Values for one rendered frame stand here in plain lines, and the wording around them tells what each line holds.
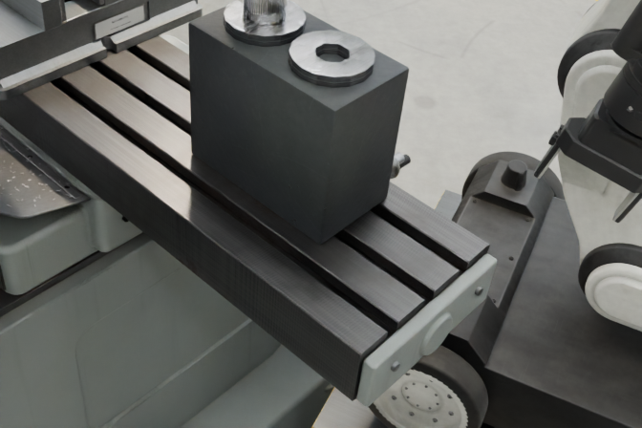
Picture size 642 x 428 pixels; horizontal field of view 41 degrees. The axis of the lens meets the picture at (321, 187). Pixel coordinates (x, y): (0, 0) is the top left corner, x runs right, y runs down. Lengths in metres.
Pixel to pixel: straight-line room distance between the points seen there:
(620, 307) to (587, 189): 0.19
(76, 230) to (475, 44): 2.26
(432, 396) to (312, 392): 0.42
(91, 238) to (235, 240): 0.30
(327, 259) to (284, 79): 0.21
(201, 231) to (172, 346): 0.56
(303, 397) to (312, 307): 0.85
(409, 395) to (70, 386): 0.52
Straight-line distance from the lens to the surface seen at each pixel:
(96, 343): 1.36
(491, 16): 3.43
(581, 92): 1.17
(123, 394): 1.50
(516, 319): 1.45
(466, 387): 1.33
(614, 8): 1.17
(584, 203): 1.34
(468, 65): 3.10
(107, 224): 1.17
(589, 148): 1.03
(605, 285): 1.36
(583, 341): 1.45
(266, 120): 0.93
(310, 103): 0.86
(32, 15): 1.21
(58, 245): 1.18
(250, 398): 1.73
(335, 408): 1.48
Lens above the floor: 1.62
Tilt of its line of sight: 41 degrees down
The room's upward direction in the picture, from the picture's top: 6 degrees clockwise
